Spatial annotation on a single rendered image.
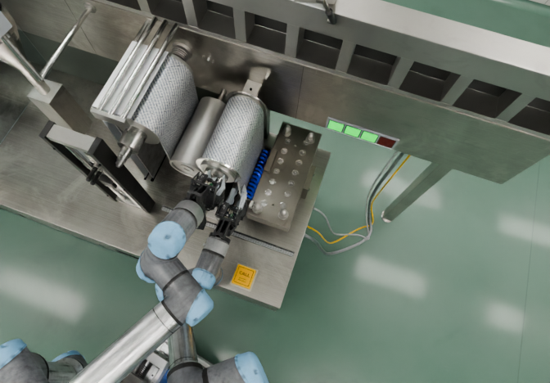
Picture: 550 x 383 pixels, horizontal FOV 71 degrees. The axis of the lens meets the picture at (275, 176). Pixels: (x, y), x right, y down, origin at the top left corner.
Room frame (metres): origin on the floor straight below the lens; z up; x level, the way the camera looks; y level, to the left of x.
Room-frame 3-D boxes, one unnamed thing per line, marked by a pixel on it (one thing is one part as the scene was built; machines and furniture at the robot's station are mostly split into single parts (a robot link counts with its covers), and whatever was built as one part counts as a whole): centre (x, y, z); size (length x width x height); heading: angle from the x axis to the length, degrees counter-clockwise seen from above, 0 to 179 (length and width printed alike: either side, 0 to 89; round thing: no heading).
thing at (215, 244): (0.25, 0.17, 1.11); 0.08 x 0.05 x 0.08; 75
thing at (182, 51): (0.80, 0.34, 1.33); 0.07 x 0.07 x 0.07; 75
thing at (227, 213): (0.32, 0.15, 1.12); 0.12 x 0.08 x 0.09; 165
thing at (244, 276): (0.18, 0.08, 0.91); 0.07 x 0.07 x 0.02; 75
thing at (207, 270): (0.17, 0.19, 1.11); 0.11 x 0.08 x 0.09; 165
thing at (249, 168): (0.55, 0.09, 1.11); 0.23 x 0.01 x 0.18; 165
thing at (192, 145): (0.60, 0.26, 1.17); 0.26 x 0.12 x 0.12; 165
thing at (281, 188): (0.56, -0.04, 1.00); 0.40 x 0.16 x 0.06; 165
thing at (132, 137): (0.49, 0.42, 1.33); 0.06 x 0.06 x 0.06; 75
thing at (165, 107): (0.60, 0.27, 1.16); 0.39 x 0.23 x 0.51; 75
